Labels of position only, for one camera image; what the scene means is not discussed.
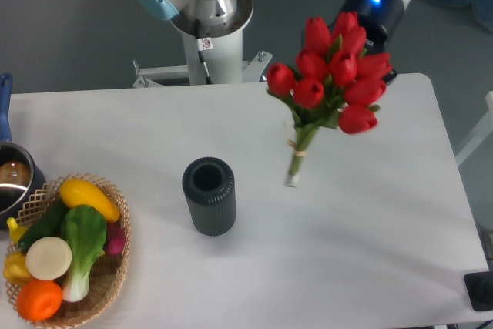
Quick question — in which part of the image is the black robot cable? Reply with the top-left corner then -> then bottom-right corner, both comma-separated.
194,19 -> 213,86

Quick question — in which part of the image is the green bok choy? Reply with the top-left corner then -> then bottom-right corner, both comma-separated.
62,205 -> 107,303

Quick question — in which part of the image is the cream round disc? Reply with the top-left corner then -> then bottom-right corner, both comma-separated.
25,237 -> 72,280

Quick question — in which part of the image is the orange fruit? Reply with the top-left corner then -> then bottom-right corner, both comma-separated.
16,280 -> 62,321

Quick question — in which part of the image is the yellow bell pepper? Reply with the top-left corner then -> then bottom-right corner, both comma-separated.
3,251 -> 33,286

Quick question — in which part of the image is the dark grey ribbed vase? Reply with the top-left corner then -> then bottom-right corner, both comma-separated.
182,157 -> 236,237

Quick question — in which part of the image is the blue handled saucepan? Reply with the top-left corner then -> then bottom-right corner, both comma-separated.
1,73 -> 45,231

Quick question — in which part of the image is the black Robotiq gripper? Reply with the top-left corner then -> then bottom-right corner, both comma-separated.
340,0 -> 404,85

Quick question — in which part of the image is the white furniture frame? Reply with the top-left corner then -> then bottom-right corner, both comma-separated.
454,91 -> 492,166

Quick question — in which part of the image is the purple red radish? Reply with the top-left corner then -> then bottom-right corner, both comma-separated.
103,223 -> 126,256

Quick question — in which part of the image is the yellow squash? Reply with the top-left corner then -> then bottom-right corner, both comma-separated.
59,178 -> 120,223

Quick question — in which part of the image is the small yellow gourd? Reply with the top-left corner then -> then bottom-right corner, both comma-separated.
7,217 -> 28,245

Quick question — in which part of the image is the dark green cucumber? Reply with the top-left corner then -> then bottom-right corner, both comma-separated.
18,198 -> 69,254

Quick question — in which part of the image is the red tulip bouquet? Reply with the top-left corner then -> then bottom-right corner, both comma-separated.
267,11 -> 393,187

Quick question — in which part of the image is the woven wicker basket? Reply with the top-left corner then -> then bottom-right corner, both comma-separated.
15,173 -> 131,328

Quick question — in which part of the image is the black device at edge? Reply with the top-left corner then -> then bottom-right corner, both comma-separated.
464,271 -> 492,312

